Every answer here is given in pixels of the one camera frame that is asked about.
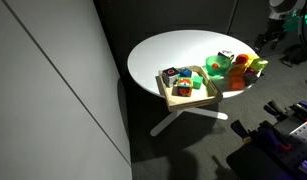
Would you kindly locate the magenta block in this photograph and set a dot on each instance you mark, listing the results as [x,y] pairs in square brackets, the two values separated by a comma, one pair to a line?
[250,70]

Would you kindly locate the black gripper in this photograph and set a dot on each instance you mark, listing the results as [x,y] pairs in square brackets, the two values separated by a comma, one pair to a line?
[274,28]

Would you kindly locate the zebra checkered cube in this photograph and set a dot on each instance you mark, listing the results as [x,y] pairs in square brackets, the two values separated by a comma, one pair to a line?
[226,55]

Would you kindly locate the green cube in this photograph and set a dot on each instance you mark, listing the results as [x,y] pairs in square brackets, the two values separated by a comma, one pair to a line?
[197,82]

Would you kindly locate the red tomato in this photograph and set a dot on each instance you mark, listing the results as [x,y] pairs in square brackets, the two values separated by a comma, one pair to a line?
[241,59]

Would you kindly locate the orange block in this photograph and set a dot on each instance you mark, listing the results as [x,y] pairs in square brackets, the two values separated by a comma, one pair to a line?
[237,83]

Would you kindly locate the orange patterned cube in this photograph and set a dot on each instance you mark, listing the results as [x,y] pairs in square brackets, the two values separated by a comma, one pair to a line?
[184,87]

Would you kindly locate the grey block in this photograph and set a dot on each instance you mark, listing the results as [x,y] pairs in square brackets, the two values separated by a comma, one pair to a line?
[250,78]

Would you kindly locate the lime green block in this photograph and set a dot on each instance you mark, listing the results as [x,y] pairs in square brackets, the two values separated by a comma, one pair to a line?
[259,64]

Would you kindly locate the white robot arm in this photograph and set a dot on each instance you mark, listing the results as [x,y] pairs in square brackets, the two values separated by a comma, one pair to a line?
[283,8]

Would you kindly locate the perforated metal breadboard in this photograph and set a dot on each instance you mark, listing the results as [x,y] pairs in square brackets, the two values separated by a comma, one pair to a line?
[301,140]

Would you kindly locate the black purple spring clamp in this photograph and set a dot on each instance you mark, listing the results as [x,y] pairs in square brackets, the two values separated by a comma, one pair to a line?
[279,111]

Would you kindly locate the blue cube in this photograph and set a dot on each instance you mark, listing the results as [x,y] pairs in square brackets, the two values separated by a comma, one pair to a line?
[185,72]

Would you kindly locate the white table leg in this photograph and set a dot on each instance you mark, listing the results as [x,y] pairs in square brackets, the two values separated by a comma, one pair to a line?
[169,120]

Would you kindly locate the small red fruit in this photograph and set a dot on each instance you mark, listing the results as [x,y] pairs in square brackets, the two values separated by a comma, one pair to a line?
[215,65]

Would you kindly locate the wooden tray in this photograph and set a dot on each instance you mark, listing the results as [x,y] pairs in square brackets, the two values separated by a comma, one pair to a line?
[189,101]

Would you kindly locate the black cube with pink shape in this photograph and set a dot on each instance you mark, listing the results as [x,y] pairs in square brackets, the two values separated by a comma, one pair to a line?
[170,76]

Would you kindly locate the green plastic bowl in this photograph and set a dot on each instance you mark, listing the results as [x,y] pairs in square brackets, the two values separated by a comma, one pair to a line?
[219,68]

